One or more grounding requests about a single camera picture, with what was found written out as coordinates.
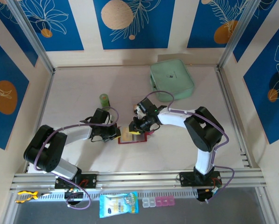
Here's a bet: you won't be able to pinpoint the red card holder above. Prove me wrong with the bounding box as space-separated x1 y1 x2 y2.
117 126 156 145

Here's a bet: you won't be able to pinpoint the plain beige card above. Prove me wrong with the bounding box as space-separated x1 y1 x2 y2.
121 127 132 142

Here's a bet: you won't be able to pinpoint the mint green zip pouch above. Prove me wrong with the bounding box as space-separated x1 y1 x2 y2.
150 59 196 103

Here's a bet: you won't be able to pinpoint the green cylindrical bottle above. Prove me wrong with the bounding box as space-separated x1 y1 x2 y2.
99 93 111 110

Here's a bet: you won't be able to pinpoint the blue snack packet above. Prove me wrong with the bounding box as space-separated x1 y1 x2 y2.
99 191 139 219

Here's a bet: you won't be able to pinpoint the clear pill box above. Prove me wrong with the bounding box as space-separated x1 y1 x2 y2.
142 198 157 208

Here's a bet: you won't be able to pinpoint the black electronics module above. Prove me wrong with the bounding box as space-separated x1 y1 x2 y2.
64 188 85 203
197 185 223 203

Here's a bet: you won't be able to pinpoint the pink pill box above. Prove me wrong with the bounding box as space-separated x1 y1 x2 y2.
155 196 176 207

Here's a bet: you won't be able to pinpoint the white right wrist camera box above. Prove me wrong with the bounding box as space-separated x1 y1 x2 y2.
134 108 146 120

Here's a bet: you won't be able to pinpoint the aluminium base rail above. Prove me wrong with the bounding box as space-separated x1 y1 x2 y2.
9 169 267 191

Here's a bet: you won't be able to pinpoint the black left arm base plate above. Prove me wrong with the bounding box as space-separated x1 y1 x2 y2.
54 174 98 189

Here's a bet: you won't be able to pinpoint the grey slotted cable duct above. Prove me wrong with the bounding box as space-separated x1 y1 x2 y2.
40 189 198 201

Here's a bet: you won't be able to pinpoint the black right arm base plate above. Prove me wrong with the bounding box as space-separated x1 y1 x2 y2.
179 171 222 187

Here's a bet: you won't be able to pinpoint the aluminium side rail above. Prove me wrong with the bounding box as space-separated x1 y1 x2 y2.
215 69 251 168

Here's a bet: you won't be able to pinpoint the aluminium frame post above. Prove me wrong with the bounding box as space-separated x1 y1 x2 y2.
217 0 263 70
7 0 55 74

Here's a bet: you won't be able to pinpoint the yellow-handled pliers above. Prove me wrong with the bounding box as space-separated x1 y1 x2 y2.
15 190 52 204

